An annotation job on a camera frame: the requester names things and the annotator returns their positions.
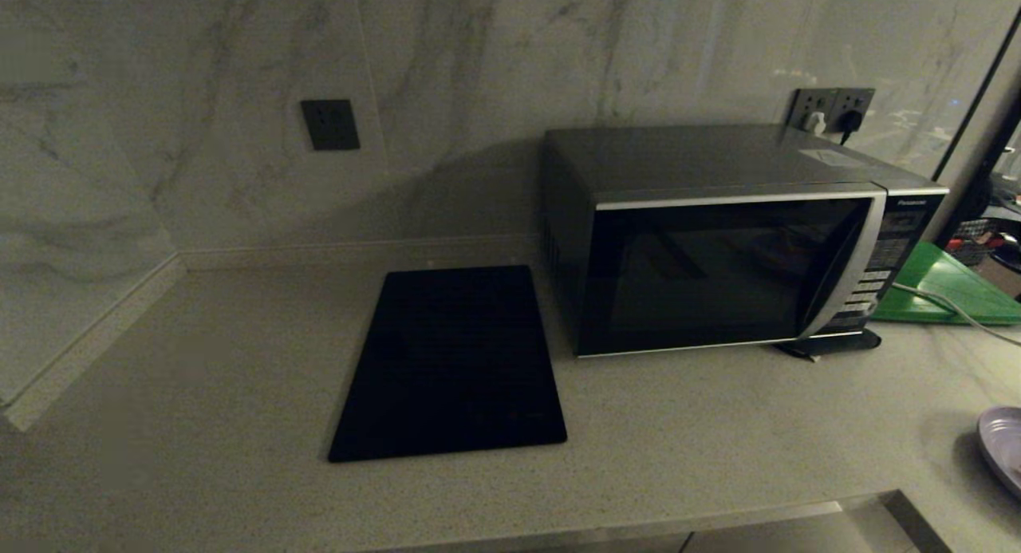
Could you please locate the white power plug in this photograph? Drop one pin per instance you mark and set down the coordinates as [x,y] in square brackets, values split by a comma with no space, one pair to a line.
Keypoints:
[814,124]

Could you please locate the silver microwave oven body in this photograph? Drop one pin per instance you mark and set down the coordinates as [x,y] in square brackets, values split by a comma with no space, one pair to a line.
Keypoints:
[686,158]

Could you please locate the black glass induction cooktop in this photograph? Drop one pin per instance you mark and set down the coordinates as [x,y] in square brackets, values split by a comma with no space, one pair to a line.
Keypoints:
[455,361]

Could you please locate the black metal frame post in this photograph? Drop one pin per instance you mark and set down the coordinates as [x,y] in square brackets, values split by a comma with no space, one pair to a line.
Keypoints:
[981,98]

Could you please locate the black single wall socket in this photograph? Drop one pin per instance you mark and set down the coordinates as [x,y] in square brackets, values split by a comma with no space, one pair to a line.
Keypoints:
[330,124]

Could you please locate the black power plug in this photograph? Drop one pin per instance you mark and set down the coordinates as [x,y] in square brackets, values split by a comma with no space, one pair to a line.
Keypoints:
[849,122]

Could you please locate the purple round plate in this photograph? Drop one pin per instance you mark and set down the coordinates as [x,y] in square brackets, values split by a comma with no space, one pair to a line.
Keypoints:
[1005,449]

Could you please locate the green cutting board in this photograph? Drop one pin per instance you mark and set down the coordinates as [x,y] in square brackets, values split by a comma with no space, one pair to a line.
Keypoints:
[953,286]

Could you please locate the grey double wall socket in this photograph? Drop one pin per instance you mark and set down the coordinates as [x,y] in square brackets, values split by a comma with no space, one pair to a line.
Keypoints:
[829,101]

